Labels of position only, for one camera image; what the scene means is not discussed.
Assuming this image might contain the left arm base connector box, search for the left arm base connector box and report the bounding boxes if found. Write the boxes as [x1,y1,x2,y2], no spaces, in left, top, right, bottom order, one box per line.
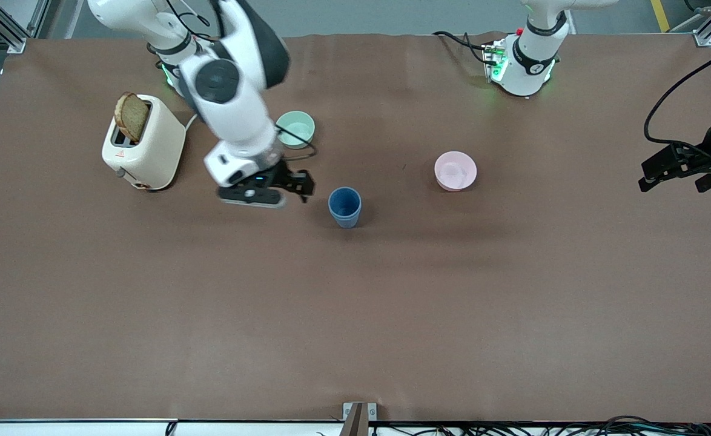
[481,38,509,82]

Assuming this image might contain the mint green bowl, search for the mint green bowl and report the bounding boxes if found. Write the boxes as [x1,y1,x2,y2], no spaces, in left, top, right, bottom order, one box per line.
[276,111,316,150]

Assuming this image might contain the brown table cover mat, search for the brown table cover mat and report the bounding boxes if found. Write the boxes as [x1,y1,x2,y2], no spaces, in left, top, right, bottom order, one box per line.
[0,31,711,423]

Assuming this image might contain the cream white toaster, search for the cream white toaster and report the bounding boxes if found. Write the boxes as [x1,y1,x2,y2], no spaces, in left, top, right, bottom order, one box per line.
[101,94,187,191]

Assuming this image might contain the pink bowl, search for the pink bowl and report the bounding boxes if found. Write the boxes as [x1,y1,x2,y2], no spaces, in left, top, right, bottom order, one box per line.
[434,151,478,192]

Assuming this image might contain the brown bread slice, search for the brown bread slice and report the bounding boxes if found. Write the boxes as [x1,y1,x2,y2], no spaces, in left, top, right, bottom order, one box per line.
[114,91,150,144]

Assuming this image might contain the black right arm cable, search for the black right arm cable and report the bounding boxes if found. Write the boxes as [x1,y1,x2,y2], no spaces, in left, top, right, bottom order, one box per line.
[276,123,319,162]

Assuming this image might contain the black left base cable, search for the black left base cable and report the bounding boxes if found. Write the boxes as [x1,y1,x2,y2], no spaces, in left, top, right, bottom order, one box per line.
[433,30,498,66]

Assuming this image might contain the grey metal bracket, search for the grey metal bracket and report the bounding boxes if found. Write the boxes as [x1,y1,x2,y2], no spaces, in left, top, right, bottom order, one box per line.
[342,402,377,421]

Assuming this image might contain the brown camera pole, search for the brown camera pole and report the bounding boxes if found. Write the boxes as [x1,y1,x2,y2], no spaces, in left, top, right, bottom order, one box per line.
[342,405,367,436]

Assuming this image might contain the black floor cable bundle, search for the black floor cable bundle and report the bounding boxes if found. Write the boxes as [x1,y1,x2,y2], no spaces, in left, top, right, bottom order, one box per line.
[368,415,711,436]

